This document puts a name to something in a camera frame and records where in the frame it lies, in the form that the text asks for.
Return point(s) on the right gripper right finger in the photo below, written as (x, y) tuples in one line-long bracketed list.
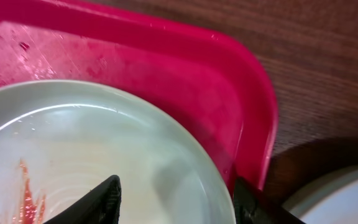
[(251, 206)]

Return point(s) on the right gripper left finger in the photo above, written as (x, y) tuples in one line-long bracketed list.
[(99, 206)]

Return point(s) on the light blue plate top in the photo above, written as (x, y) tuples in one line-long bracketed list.
[(60, 139)]

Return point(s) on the light blue plate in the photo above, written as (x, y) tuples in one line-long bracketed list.
[(331, 199), (60, 139)]

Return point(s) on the light blue plate bottom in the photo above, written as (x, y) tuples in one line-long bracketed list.
[(331, 199)]

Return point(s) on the red plastic tray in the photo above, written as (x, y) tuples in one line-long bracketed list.
[(211, 84)]

